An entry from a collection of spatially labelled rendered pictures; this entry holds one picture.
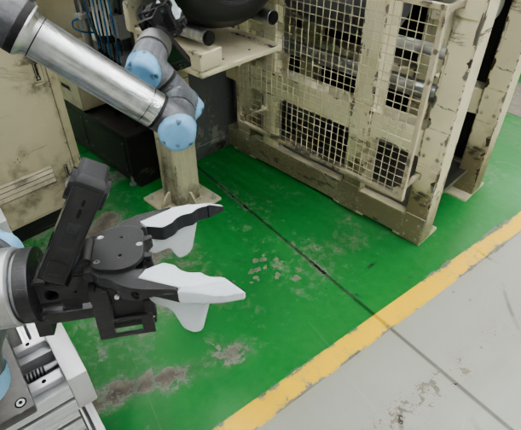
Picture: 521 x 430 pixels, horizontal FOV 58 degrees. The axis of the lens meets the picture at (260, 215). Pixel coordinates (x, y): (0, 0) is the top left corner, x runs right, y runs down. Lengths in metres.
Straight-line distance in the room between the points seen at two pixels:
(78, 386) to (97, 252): 0.47
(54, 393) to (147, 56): 0.66
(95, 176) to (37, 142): 1.68
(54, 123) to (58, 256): 1.66
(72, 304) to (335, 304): 1.42
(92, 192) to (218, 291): 0.13
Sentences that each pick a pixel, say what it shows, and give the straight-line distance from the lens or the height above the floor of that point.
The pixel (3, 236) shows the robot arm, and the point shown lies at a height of 0.97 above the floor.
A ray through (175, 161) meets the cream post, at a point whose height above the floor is 0.27.
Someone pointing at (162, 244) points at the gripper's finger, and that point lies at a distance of 0.51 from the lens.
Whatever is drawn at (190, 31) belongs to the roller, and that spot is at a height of 0.91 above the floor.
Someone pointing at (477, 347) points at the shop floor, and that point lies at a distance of 1.84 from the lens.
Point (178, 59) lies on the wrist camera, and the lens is 1.24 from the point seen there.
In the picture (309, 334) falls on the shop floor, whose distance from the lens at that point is 1.72.
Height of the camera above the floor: 1.37
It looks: 39 degrees down
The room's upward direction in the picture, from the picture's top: straight up
